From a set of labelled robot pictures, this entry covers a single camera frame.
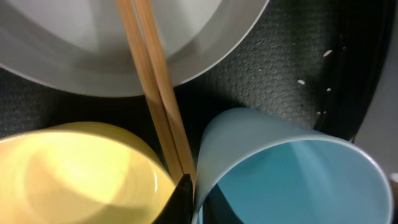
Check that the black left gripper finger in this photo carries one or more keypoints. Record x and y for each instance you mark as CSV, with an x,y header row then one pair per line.
x,y
179,208

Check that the light blue plastic cup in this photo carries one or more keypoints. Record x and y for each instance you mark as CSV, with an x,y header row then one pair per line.
x,y
253,168

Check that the yellow bowl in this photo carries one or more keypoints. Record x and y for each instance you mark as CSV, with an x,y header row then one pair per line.
x,y
83,172

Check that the grey round plate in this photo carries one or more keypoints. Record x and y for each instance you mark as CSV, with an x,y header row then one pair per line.
x,y
80,46

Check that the round black serving tray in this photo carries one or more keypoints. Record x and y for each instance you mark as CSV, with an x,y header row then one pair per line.
x,y
307,62

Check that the right wooden chopstick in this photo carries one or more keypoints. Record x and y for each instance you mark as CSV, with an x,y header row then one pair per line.
x,y
164,83

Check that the wooden chopstick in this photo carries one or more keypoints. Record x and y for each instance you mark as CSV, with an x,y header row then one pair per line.
x,y
148,83
164,83

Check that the left wooden chopstick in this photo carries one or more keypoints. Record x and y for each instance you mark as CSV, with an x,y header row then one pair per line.
x,y
148,83

